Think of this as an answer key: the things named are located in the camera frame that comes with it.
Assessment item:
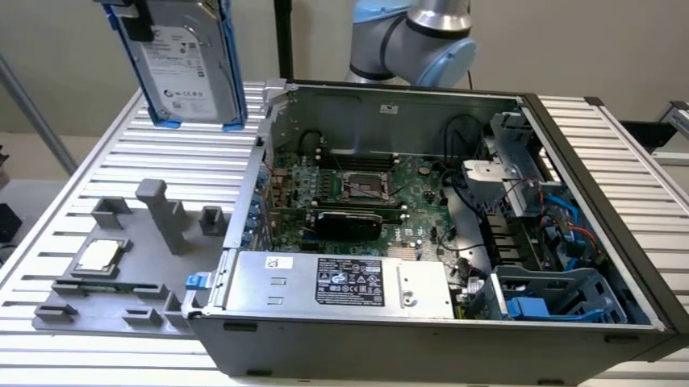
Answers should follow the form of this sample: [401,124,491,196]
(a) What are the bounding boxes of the hard disk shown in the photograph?
[93,0,248,132]

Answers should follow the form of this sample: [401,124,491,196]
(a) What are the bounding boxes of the grey-blue plastic disk bay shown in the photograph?
[485,264,631,324]

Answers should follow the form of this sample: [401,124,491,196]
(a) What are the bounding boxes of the black stand pole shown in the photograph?
[272,0,294,80]

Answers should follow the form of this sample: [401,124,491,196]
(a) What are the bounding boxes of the rear port block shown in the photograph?
[266,168,294,211]

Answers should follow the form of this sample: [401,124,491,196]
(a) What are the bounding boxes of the small black box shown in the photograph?
[0,203,23,243]

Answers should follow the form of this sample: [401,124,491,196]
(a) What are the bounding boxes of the silver CPU chip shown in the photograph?
[78,239,125,270]

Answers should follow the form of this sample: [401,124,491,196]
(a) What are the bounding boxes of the grey parts rack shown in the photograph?
[30,179,233,335]

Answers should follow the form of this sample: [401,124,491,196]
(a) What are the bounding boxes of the CPU socket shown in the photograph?
[336,171,403,203]

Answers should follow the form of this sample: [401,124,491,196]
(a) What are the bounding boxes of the black graphics card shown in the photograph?
[305,208,385,243]

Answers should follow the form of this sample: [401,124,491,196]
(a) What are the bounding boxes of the blue case latch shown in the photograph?
[182,273,212,292]

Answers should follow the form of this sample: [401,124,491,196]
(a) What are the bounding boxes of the green RAM stick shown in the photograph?
[74,283,162,293]

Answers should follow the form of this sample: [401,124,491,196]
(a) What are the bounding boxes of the green motherboard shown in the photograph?
[265,151,469,263]

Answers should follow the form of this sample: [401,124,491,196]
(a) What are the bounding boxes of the silver power supply unit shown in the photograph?
[213,250,456,322]

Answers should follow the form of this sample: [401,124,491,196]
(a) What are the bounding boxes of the metal drive cage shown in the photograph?
[460,111,567,218]

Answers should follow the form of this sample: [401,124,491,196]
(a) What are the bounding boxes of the open grey PC case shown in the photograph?
[180,77,689,378]

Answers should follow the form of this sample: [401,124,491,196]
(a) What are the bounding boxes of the blue plastic caddy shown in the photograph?
[504,297,552,322]

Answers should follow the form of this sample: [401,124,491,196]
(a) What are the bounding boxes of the grey metal frame leg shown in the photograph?
[0,52,77,177]

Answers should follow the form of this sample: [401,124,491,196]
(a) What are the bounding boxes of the black CPU power wire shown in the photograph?
[297,128,324,158]

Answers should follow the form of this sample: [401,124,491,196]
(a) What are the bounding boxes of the black power wire bundle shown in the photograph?
[441,114,488,193]

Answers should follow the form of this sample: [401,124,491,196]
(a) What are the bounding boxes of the thin red and black wire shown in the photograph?
[504,179,546,215]

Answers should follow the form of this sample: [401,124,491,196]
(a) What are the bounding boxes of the blue data wire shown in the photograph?
[542,192,588,268]

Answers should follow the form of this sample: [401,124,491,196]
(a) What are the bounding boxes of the black bracket on profile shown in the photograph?
[618,119,671,152]

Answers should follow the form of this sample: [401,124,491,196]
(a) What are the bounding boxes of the red data wire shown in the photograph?
[552,224,602,265]

